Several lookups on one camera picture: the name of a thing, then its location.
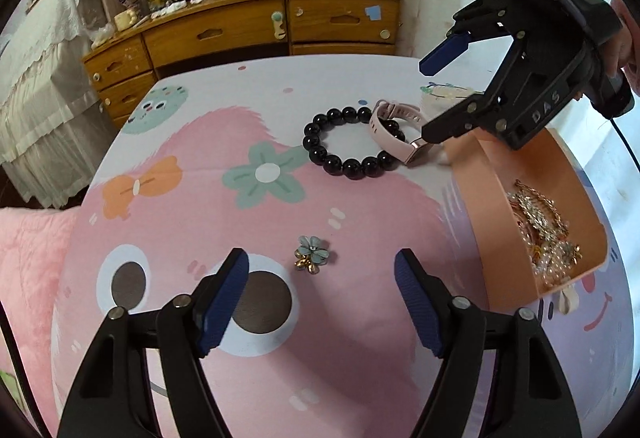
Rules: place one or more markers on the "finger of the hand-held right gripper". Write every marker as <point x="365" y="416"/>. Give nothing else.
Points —
<point x="450" y="123"/>
<point x="442" y="53"/>

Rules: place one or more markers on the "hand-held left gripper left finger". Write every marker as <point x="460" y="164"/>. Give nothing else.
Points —
<point x="222" y="303"/>

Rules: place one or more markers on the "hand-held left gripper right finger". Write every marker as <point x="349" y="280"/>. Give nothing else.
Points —
<point x="420" y="303"/>

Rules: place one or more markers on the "pink smartwatch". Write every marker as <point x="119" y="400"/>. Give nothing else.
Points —
<point x="392" y="145"/>

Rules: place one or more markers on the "orange plastic tray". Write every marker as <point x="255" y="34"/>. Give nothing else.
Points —
<point x="480" y="218"/>

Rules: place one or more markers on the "flower brooch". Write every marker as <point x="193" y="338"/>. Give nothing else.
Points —
<point x="312" y="250"/>

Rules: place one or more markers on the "person's right hand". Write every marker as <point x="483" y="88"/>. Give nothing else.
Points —
<point x="629" y="43"/>

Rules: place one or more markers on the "cartoon printed tablecloth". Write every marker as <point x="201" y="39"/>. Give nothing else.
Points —
<point x="350" y="318"/>

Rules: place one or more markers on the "pink blanket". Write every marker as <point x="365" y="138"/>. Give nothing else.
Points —
<point x="30" y="268"/>

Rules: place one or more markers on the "wooden desk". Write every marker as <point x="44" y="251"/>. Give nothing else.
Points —
<point x="215" y="35"/>

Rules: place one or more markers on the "white lace cover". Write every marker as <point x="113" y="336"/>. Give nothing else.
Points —
<point x="35" y="93"/>

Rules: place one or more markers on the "clear plastic bag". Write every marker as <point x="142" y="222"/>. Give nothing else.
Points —
<point x="102" y="38"/>

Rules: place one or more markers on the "pale yellow mug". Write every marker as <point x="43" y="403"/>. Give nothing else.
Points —
<point x="125" y="19"/>

